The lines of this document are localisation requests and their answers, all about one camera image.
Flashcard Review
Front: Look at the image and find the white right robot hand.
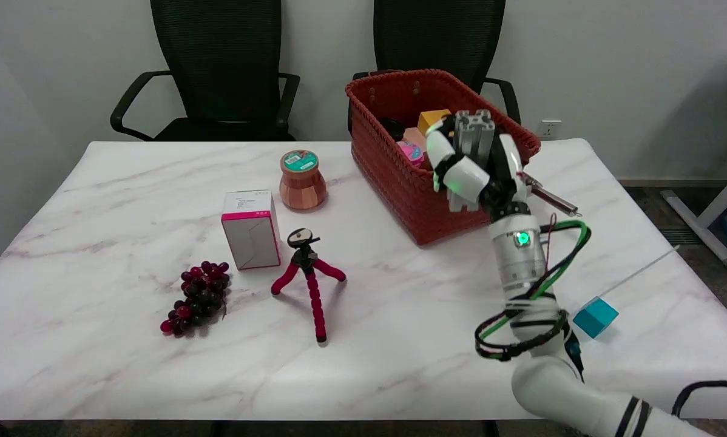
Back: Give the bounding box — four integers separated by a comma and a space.
425, 113, 530, 220

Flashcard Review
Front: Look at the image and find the metal rectangular aluminium block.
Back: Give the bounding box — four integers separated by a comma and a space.
453, 110, 496, 166

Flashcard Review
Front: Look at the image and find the yellow block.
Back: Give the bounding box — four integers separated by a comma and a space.
417, 109, 453, 137

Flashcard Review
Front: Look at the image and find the red woven basket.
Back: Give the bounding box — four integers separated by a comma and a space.
345, 69, 542, 246

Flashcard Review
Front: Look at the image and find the pink round toy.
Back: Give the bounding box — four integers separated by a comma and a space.
396, 141, 426, 169

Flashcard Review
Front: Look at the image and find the peach pink box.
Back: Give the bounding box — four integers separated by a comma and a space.
402, 127, 428, 152

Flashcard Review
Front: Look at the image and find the metal rod tool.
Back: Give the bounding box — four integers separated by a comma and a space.
523, 172, 581, 217

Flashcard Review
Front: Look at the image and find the black round object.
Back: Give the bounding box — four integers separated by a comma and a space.
378, 117, 407, 141

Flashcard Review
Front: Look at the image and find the black mesh office chair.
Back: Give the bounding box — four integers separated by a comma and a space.
348, 0, 521, 125
110, 0, 301, 142

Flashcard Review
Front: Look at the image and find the copper ribbed jar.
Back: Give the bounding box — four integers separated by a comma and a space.
279, 150, 328, 211

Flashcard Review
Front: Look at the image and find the teal cube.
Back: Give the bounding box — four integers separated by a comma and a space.
573, 296, 620, 339

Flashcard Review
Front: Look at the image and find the red flexible mini tripod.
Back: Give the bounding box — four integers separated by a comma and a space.
271, 228, 347, 344

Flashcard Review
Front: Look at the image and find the white pink carton box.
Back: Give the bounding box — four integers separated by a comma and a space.
221, 189, 282, 271

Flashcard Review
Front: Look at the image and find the dark red grape bunch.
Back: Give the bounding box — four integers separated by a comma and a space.
160, 261, 231, 338

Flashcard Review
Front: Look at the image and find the green and black cable bundle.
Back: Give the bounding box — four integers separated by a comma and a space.
475, 220, 592, 361

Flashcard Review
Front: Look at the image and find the white desk frame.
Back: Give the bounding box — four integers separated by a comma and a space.
661, 59, 727, 273

